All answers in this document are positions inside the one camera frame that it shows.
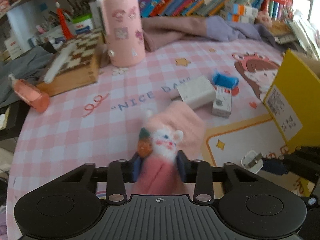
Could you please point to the white green lidded jar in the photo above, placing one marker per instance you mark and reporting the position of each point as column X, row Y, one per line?
column 83, row 24

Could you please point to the pink sock with rabbit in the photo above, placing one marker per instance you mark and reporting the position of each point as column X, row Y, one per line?
column 163, row 134

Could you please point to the white tube on chessboard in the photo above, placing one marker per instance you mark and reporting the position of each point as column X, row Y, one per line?
column 60, row 59

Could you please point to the small white red box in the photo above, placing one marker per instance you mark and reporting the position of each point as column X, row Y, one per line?
column 222, row 105

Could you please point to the yellow cardboard box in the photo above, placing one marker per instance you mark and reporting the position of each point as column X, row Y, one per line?
column 293, row 100

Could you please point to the white plug charger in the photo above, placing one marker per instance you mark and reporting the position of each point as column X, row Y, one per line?
column 252, row 161

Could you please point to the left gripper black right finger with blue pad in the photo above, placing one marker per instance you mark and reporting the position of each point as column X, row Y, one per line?
column 199, row 173

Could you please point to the orange pink pump bottle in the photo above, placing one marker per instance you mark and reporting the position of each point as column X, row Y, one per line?
column 30, row 94

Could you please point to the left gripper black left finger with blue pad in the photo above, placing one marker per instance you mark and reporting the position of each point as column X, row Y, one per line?
column 119, row 173

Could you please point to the white power adapter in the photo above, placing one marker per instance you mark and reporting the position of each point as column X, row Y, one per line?
column 195, row 93

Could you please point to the pink pig plush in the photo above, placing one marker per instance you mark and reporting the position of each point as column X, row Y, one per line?
column 264, row 19

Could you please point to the white bookshelf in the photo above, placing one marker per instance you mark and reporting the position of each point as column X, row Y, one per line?
column 23, row 17

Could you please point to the lower orange white box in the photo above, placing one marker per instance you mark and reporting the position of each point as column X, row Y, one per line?
column 227, row 16

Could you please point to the upper orange white box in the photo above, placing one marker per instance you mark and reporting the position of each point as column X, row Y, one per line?
column 240, row 9

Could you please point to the pink purple cloth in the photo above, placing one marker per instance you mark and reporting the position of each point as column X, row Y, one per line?
column 160, row 31

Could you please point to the orange white box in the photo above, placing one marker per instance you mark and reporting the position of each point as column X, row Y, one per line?
column 227, row 16
column 240, row 9

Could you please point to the pink checkered desk mat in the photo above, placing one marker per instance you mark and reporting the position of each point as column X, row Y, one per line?
column 100, row 123

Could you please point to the wooden chess board box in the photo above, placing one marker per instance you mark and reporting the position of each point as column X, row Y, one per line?
column 81, row 66

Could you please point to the pink cylindrical sticker container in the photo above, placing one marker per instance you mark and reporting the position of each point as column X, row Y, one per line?
column 124, row 32

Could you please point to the red tassel ornament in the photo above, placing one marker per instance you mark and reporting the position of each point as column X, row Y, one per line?
column 65, row 29

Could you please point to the grey cloth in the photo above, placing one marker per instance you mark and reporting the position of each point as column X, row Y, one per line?
column 28, row 67

